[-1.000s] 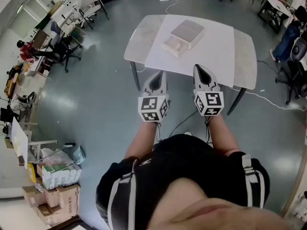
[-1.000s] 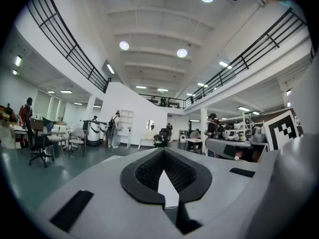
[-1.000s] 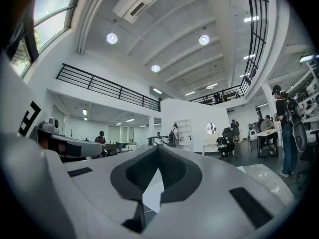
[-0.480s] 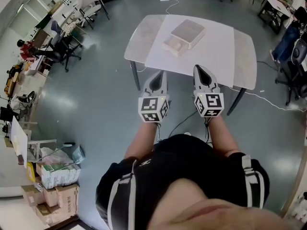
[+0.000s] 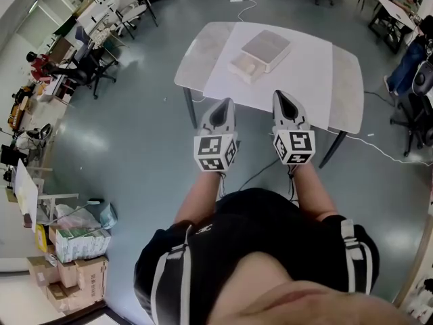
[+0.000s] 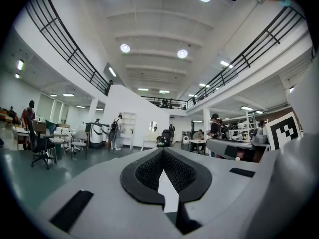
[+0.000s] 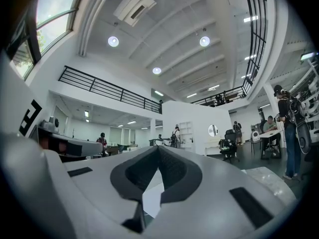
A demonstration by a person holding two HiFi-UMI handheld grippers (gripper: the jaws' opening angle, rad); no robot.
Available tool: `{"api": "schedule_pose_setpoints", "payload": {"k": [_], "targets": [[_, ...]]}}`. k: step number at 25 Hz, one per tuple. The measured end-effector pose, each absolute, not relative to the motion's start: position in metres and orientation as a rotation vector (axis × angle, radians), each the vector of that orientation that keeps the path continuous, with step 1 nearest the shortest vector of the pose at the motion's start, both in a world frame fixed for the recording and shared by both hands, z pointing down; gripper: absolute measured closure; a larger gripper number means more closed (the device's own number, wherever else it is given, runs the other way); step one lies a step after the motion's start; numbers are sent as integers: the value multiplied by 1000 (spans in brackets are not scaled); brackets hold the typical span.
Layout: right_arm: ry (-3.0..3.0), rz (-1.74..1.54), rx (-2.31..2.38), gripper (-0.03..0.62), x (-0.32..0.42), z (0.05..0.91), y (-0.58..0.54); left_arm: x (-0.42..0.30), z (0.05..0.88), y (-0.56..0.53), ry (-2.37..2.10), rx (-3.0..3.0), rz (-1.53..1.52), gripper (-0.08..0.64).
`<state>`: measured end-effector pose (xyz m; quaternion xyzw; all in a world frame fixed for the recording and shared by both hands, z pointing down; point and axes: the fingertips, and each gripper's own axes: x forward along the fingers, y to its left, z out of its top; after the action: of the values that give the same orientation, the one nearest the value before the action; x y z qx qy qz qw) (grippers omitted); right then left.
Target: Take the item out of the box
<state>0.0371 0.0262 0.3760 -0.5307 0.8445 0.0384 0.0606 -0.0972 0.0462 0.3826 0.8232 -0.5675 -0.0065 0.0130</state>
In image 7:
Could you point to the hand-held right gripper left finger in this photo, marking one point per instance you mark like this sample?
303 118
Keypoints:
99 195

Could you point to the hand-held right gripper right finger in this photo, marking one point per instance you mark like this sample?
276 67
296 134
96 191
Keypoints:
211 208

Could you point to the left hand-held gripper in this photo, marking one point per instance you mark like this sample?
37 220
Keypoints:
30 118

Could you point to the white table mat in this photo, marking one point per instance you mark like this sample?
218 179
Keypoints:
153 195

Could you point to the black balcony railing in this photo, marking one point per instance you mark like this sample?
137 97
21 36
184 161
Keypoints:
251 34
92 84

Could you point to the black backpack green trim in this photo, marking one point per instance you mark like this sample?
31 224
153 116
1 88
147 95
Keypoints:
224 145

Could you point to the white console table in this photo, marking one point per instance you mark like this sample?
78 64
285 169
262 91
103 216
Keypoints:
213 143

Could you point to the black office chair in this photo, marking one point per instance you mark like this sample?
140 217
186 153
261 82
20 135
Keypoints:
230 137

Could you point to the white capsule backpack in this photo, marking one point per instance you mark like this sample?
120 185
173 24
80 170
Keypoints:
256 136

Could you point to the rectangular ceiling light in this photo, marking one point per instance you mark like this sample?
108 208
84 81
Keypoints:
213 87
250 57
250 19
158 93
191 95

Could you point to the white desk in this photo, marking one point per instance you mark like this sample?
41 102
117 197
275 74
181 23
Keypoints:
270 134

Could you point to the round white ceiling lamp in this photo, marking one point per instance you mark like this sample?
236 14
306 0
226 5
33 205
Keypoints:
113 41
156 70
204 41

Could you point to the large black-framed window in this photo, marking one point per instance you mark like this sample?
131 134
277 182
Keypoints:
52 11

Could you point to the white display shelf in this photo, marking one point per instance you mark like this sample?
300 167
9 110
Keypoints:
311 101

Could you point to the white ceiling air conditioner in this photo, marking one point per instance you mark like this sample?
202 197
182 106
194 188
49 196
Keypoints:
134 6

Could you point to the round wall mirror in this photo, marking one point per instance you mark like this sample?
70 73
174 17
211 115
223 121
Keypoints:
213 130

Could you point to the white wall shelf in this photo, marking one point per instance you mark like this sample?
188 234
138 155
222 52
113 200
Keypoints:
185 133

